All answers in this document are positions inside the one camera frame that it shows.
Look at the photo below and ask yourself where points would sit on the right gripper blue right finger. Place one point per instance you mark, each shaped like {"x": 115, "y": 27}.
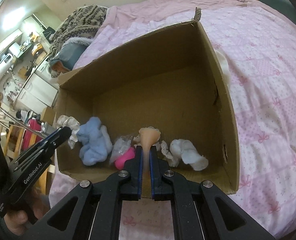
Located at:
{"x": 200, "y": 210}

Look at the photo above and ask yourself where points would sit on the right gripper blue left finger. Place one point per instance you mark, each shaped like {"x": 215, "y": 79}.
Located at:
{"x": 92, "y": 211}

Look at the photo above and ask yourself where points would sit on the pink rubber toy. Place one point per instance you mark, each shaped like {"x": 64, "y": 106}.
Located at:
{"x": 128, "y": 155}

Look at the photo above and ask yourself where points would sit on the white sock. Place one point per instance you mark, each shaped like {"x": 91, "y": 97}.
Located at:
{"x": 185, "y": 151}

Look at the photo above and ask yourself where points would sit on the light blue fluffy sock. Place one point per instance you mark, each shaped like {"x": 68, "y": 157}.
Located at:
{"x": 95, "y": 140}

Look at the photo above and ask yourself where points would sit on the clear plastic packet with label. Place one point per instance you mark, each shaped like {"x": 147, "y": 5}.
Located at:
{"x": 122, "y": 144}

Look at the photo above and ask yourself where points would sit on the cream ruffled scrunchie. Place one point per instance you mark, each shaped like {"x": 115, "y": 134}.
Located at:
{"x": 73, "y": 124}

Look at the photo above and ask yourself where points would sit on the beige lace scrunchie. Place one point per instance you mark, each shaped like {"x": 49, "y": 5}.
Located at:
{"x": 161, "y": 146}

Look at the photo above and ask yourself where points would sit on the person's left hand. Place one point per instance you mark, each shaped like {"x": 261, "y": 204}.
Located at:
{"x": 17, "y": 221}

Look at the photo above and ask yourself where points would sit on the wooden chair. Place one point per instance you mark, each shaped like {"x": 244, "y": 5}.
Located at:
{"x": 12, "y": 149}

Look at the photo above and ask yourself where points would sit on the red bag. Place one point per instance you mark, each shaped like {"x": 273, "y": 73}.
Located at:
{"x": 30, "y": 138}

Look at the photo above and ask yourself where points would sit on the grey trash bin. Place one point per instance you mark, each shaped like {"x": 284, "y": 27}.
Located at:
{"x": 47, "y": 129}

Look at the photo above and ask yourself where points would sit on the white kitchen cabinets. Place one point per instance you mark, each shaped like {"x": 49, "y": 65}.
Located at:
{"x": 36, "y": 95}

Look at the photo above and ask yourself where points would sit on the open cardboard box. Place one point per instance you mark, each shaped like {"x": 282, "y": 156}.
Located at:
{"x": 169, "y": 79}

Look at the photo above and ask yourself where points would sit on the white washing machine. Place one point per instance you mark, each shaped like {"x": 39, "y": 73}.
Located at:
{"x": 44, "y": 72}

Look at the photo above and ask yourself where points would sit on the grey blue pillow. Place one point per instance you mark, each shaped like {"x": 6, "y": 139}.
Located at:
{"x": 69, "y": 54}

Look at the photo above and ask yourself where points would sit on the pink patterned quilt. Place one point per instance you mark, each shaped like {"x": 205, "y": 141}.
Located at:
{"x": 261, "y": 52}

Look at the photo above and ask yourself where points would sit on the cream cloth beside box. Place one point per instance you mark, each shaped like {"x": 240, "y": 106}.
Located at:
{"x": 224, "y": 67}

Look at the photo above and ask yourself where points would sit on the brown patterned knit blanket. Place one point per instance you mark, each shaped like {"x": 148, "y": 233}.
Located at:
{"x": 83, "y": 22}

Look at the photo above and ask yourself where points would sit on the plain pink blanket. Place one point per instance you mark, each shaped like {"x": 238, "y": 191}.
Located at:
{"x": 123, "y": 16}

